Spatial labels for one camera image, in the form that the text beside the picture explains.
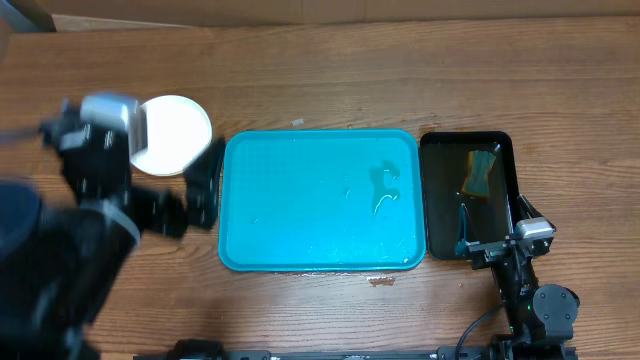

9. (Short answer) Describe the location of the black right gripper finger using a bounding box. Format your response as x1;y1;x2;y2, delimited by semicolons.
454;203;471;258
516;194;542;220

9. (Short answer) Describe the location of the white plate with orange streak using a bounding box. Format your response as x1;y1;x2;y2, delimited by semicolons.
131;95;213;176

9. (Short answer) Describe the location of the green yellow sponge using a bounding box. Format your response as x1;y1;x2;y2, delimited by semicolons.
461;150;496;200

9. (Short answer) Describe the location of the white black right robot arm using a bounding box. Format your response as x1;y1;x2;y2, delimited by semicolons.
451;195;580;360

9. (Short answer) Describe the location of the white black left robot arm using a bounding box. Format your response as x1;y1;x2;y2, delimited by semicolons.
1;112;226;359

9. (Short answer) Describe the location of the black water tray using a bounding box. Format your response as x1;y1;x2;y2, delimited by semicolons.
419;131;520;260

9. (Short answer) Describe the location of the blue plastic tray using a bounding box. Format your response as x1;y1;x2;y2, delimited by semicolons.
218;129;426;272

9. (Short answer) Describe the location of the brown cardboard backdrop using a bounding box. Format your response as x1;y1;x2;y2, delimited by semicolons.
38;0;639;27

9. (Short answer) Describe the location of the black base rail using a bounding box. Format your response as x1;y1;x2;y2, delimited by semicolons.
132;339;581;360

